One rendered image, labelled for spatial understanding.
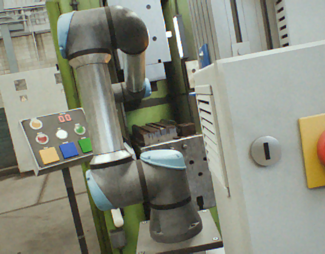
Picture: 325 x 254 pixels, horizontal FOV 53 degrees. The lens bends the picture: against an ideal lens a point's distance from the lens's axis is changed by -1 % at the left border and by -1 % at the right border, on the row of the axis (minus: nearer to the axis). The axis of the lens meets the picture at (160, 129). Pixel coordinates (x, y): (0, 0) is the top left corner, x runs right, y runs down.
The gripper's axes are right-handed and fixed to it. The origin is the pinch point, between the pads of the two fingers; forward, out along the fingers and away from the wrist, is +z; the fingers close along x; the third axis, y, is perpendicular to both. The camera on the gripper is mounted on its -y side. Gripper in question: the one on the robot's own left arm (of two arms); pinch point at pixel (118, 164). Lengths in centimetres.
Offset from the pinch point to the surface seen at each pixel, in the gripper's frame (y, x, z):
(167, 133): -53, 23, -2
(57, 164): -14.8, -31.1, -2.3
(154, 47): -53, 25, -52
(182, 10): -72, 47, -74
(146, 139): -50, 11, -1
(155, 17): -54, 29, -69
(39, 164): -10.8, -37.9, -4.8
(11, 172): -565, -326, 87
